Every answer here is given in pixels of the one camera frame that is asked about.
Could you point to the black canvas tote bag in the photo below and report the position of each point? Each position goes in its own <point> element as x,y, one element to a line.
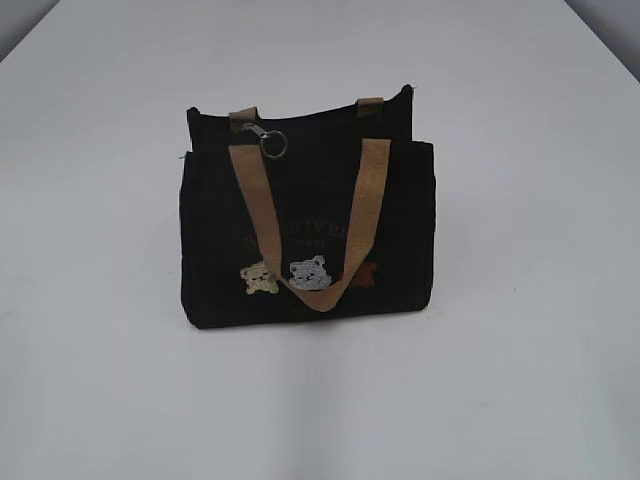
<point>323,216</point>

